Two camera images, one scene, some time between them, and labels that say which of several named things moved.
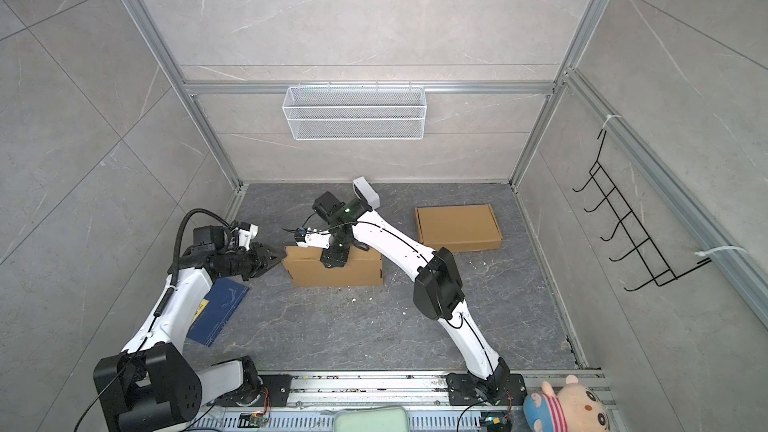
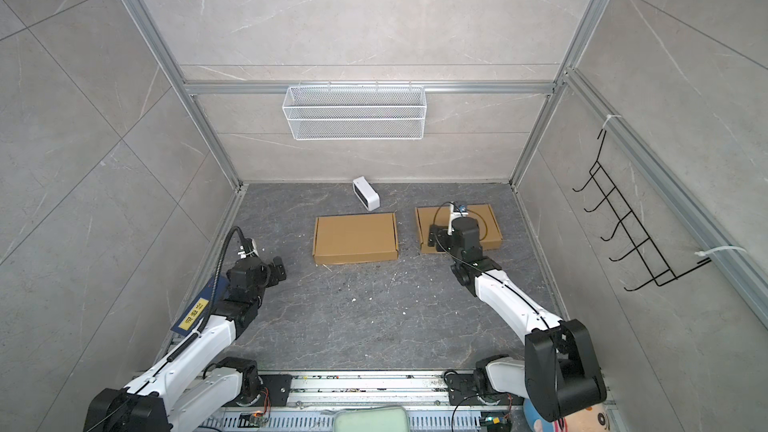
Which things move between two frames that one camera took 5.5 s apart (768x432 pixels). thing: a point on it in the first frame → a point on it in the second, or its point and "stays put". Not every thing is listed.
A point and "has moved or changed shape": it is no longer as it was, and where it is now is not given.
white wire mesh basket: (354, 113) stays put
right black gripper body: (338, 251) → (447, 243)
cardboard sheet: (362, 268) has moved or changed shape
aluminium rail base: (308, 402) stays put
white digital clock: (365, 192) stays put
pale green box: (372, 419) stays put
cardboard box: (459, 228) stays put
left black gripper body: (242, 264) → (268, 278)
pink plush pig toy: (574, 408) stays put
